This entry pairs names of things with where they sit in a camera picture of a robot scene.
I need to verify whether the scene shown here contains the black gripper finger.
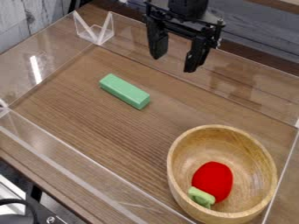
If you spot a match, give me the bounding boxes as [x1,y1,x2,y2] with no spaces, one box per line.
[146,17,168,60]
[183,36,211,73]

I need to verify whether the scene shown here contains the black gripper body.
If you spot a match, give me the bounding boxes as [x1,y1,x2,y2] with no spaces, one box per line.
[144,0,226,48]

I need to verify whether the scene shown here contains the red plush tomato green stem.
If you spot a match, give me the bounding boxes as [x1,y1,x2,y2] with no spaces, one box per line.
[188,161,234,208]

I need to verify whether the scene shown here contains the green rectangular block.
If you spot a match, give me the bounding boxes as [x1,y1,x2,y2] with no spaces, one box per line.
[99,73,151,109]

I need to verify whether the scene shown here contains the wooden bowl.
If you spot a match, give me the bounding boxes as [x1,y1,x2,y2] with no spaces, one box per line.
[167,124,278,224]

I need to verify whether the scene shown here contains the clear acrylic corner bracket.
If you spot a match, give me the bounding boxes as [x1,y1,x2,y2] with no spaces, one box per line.
[72,11,115,46]

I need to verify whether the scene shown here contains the clear acrylic enclosure wall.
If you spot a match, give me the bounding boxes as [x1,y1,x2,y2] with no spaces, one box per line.
[0,99,191,224]

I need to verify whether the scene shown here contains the black metal table frame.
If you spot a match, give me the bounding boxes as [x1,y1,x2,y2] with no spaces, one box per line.
[0,159,86,224]

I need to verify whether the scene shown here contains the black cable bottom left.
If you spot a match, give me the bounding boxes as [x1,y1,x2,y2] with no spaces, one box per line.
[0,198,40,224]

